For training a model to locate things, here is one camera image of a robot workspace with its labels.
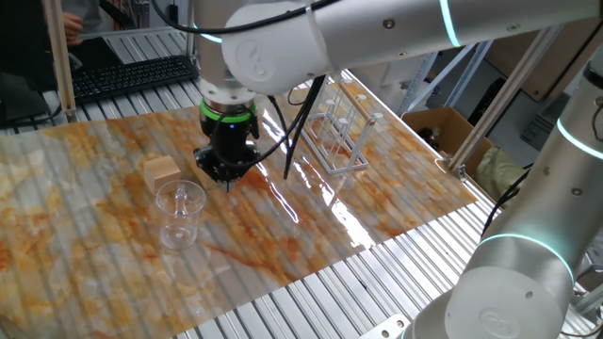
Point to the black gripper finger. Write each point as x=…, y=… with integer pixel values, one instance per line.
x=209, y=167
x=245, y=162

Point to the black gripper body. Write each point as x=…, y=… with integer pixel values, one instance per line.
x=231, y=141

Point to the grey sleeved forearm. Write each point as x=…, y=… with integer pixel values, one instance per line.
x=87, y=11

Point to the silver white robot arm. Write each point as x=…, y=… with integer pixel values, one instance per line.
x=377, y=28

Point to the bare person hand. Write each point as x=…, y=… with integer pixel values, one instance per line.
x=73, y=28

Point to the black keyboard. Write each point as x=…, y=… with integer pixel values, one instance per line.
x=132, y=75

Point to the orange marble pattern mat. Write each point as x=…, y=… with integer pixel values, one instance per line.
x=118, y=273

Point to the black flat pad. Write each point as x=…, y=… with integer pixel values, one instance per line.
x=96, y=54

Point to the open cardboard box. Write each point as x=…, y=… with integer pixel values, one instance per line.
x=447, y=117

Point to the black monitor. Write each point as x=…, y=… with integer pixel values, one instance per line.
x=23, y=47

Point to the olive green bag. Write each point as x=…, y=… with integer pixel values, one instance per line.
x=497, y=172

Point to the grey electronic device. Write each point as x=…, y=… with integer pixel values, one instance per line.
x=542, y=124

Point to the brown cardboard board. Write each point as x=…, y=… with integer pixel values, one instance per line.
x=560, y=66

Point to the aluminium frame post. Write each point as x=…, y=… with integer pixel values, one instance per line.
x=190, y=42
x=498, y=108

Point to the tan upright frame post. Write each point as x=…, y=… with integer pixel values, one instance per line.
x=61, y=70

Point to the white metal shelf frame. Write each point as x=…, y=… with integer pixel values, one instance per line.
x=422, y=80

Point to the silver perforated base plate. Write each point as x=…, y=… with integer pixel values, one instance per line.
x=386, y=329

